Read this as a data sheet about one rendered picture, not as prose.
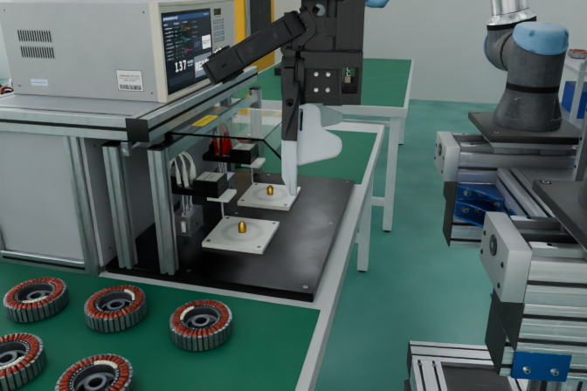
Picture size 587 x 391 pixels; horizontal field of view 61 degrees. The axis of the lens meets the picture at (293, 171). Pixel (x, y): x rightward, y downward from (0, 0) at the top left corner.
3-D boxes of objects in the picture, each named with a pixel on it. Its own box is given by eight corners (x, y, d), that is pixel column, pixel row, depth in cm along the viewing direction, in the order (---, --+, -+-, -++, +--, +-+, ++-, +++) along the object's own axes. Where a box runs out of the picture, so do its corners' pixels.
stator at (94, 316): (99, 342, 89) (95, 325, 88) (78, 312, 97) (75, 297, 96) (156, 318, 96) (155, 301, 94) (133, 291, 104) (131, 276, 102)
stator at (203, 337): (243, 321, 95) (242, 305, 93) (212, 360, 85) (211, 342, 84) (192, 307, 99) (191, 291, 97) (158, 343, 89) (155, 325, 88)
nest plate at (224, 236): (279, 225, 128) (279, 221, 127) (262, 254, 114) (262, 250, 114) (224, 219, 131) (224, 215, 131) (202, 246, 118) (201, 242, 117)
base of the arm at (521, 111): (546, 116, 127) (554, 77, 124) (571, 132, 113) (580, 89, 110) (486, 114, 129) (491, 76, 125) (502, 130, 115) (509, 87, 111)
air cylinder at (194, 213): (203, 223, 129) (202, 204, 127) (191, 236, 122) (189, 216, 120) (185, 222, 130) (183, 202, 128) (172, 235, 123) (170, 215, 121)
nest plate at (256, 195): (300, 190, 150) (300, 186, 149) (288, 210, 136) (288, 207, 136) (253, 186, 153) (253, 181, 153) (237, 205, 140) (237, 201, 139)
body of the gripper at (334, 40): (360, 113, 50) (366, -16, 46) (275, 111, 51) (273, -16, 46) (358, 97, 57) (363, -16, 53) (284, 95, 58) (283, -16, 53)
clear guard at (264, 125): (314, 136, 121) (315, 112, 119) (291, 169, 100) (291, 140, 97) (191, 127, 129) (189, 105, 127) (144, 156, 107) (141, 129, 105)
